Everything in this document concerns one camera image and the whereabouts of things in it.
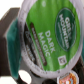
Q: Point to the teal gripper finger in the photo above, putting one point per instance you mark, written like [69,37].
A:
[14,49]

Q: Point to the green lid kcup pod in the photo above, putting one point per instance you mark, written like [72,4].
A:
[51,34]

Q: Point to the orange lid kcup pod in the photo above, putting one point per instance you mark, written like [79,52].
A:
[69,78]

